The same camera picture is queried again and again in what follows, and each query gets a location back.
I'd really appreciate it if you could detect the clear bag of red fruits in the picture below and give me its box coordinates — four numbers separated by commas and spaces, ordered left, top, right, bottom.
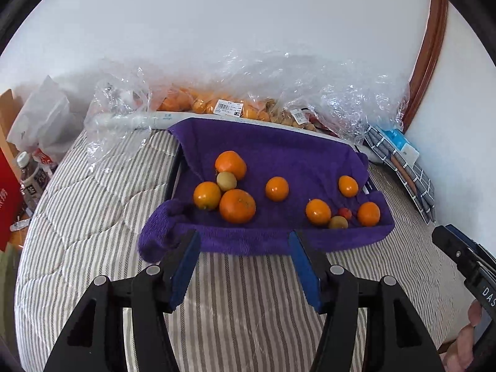
306, 60, 410, 144

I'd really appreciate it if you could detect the crumpled clear plastic bag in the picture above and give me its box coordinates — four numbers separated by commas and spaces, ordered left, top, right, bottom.
84, 68, 153, 152

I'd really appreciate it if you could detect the grey plaid cloth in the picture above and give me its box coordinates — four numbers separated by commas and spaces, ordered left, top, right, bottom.
363, 124, 436, 223

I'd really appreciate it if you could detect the clear bag of oranges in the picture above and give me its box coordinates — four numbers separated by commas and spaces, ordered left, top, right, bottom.
149, 48, 280, 122

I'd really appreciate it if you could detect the wooden door frame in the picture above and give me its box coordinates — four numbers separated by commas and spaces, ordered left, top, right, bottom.
402, 0, 449, 132

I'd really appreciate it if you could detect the person's right hand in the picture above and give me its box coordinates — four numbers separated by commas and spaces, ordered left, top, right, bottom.
443, 301, 484, 372

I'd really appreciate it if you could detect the small orange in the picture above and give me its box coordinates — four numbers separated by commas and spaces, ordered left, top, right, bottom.
265, 177, 290, 202
338, 175, 359, 198
357, 201, 381, 227
305, 199, 332, 226

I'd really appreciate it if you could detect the clear bag of brown fruits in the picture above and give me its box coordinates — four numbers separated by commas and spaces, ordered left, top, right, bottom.
267, 52, 330, 134

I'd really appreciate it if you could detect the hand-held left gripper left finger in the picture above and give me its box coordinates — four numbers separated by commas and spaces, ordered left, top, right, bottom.
48, 229, 202, 372

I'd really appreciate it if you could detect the plastic water bottle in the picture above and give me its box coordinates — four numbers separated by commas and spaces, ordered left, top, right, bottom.
15, 151, 49, 212

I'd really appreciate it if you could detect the purple towel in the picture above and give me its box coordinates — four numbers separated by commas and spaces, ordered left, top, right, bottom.
139, 118, 396, 262

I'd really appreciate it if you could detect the white plastic bag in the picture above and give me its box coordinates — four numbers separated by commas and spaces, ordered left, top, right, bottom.
7, 75, 76, 165

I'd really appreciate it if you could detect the large orange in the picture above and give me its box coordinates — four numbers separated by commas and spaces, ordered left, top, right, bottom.
215, 150, 248, 181
193, 181, 222, 210
219, 188, 257, 224

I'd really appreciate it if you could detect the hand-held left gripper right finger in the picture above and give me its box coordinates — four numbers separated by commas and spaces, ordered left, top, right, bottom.
288, 230, 446, 372

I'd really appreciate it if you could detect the cardboard box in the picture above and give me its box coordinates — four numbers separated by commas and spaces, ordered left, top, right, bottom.
0, 88, 22, 163

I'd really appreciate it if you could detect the blue tissue pack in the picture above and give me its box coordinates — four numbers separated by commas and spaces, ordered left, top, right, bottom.
382, 128, 421, 162

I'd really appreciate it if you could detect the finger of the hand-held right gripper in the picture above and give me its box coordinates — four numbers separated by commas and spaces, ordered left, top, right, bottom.
432, 225, 484, 284
445, 224, 496, 271

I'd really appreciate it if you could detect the red box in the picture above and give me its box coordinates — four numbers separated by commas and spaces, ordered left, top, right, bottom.
0, 149, 24, 252

